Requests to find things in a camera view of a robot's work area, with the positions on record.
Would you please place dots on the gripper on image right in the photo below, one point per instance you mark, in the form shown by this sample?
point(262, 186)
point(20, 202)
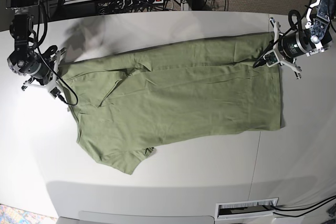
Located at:
point(287, 47)

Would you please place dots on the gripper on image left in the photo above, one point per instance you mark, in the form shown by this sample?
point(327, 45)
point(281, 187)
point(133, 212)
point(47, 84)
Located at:
point(38, 73)

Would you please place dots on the green T-shirt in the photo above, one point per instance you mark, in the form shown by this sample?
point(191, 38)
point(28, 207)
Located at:
point(128, 104)

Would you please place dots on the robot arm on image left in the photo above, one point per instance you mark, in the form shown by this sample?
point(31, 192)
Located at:
point(29, 29)

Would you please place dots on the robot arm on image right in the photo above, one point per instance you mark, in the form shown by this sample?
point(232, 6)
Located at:
point(308, 35)

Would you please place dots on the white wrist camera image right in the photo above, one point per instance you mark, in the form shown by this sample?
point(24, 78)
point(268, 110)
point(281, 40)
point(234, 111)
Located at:
point(270, 59)

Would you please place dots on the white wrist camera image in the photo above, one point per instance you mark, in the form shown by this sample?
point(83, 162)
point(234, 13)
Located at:
point(55, 92)
point(270, 59)

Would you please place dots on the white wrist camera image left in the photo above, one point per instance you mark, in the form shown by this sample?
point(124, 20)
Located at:
point(55, 92)

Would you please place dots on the black camera cable image right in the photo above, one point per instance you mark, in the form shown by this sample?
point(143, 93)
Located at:
point(294, 19)

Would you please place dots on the black camera cable image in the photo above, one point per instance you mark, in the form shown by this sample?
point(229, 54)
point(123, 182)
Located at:
point(294, 19)
point(52, 57)

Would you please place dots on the black camera cable image left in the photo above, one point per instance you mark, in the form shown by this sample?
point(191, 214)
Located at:
point(52, 57)

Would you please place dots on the black power strip red switch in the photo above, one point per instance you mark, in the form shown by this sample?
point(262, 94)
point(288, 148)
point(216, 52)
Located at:
point(143, 2)

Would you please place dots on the white cable grommet tray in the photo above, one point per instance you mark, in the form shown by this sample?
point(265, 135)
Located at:
point(245, 209)

